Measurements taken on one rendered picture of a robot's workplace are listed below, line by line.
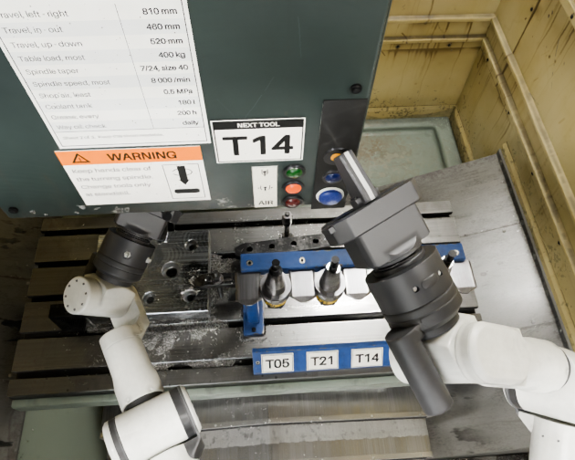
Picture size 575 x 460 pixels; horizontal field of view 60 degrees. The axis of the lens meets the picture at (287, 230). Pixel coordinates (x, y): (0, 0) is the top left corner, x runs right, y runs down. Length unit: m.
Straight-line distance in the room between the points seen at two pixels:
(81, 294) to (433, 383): 0.59
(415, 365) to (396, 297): 0.07
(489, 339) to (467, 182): 1.22
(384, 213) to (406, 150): 1.55
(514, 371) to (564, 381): 0.17
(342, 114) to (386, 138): 1.58
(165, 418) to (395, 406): 0.81
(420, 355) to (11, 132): 0.48
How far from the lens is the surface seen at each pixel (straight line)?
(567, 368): 0.77
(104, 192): 0.65
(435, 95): 2.10
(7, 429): 1.70
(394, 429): 1.48
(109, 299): 0.93
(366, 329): 1.34
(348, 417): 1.43
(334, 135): 0.55
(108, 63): 0.49
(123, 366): 0.88
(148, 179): 0.61
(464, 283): 1.09
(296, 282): 1.02
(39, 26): 0.48
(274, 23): 0.45
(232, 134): 0.54
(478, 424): 1.52
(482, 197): 1.74
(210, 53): 0.47
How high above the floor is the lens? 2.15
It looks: 60 degrees down
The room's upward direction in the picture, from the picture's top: 2 degrees clockwise
